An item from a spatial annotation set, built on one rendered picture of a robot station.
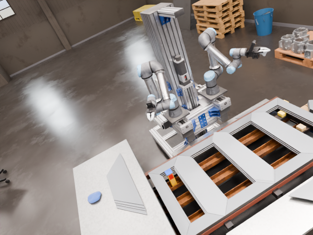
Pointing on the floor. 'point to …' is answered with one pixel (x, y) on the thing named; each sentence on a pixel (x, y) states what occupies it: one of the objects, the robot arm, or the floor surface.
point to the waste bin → (263, 21)
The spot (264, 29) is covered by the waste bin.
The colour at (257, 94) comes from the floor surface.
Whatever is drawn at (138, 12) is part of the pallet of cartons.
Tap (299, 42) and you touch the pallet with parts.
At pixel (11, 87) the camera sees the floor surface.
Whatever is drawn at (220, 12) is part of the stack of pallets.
